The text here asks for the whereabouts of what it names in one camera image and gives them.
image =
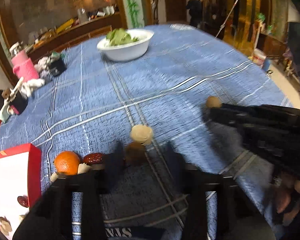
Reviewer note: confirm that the red date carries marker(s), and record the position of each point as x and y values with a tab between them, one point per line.
23	201
93	159

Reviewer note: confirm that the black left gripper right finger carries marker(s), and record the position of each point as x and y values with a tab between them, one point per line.
216	199

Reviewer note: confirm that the wooden sideboard cabinet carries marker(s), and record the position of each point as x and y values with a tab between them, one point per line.
78	34

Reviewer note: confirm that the green leafy vegetables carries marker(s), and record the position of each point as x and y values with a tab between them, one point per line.
118	37

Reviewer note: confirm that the orange tangerine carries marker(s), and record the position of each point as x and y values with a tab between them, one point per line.
67	163

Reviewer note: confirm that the red white shallow box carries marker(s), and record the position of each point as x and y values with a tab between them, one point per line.
19	176

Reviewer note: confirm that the small black cup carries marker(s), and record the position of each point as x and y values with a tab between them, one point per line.
56	67

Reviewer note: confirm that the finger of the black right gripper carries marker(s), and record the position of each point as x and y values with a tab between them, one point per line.
227	120
240	107

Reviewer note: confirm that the blue plaid tablecloth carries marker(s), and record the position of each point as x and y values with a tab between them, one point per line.
96	102

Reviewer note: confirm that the black jar with pink label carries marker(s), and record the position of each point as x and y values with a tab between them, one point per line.
17	102

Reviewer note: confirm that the white bowl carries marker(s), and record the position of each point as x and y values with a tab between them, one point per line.
127	52

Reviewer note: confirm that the beige round fruit ball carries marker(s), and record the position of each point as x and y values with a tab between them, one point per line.
141	134

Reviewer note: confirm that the red date in box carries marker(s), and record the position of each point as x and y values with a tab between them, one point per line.
23	201

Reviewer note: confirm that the beige fruit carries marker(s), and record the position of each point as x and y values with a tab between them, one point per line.
213	102

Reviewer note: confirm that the white fruit piece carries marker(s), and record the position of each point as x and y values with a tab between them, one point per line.
83	168

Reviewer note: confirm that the person right hand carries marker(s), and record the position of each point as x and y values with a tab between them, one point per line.
287	198

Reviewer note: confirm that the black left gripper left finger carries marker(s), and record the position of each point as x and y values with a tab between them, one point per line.
51	215

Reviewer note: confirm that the pink wrapped glass jar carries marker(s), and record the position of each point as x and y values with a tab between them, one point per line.
22	65

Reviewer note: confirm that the brown round fruit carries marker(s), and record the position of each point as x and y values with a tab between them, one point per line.
135	154

